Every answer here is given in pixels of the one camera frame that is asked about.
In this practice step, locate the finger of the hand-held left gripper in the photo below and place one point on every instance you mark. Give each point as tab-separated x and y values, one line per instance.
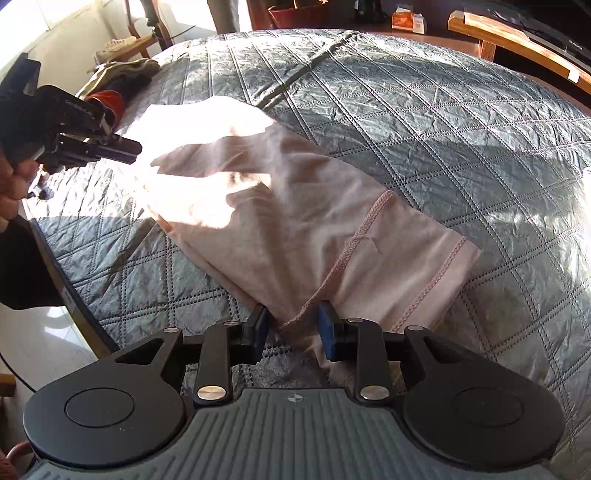
87	153
92	139

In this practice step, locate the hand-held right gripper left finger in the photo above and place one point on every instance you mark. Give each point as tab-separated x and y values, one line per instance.
259	334

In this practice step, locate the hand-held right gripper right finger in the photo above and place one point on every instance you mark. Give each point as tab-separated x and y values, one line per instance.
327	334

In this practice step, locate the pink shirt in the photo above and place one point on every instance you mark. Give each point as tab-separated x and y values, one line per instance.
277	221

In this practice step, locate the person's left hand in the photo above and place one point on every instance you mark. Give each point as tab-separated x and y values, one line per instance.
14	189

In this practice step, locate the dark navy cloth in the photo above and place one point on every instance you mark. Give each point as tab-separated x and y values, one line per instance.
131	87

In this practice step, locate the khaki jacket with orange lining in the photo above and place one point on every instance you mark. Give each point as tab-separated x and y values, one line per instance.
124	69

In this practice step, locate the white shoe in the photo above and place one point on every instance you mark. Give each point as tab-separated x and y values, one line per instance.
113	50

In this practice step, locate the wooden stool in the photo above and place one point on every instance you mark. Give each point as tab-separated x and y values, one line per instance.
143	44

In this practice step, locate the beige curtain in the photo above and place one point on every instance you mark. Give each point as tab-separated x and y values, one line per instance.
226	16

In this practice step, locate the grey quilted blanket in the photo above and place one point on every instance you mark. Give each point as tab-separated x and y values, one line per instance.
415	138

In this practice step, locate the red plant pot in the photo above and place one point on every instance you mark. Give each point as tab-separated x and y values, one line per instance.
295	16

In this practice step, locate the white object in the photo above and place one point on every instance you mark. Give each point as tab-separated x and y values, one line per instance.
587	184

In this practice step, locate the black round-top device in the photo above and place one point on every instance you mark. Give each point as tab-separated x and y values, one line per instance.
369	10

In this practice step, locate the orange tissue box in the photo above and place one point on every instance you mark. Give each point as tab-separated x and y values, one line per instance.
408	21

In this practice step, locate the wooden television stand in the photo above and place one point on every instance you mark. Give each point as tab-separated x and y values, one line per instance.
503	39

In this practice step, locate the black television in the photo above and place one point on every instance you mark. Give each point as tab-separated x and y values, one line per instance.
554	32

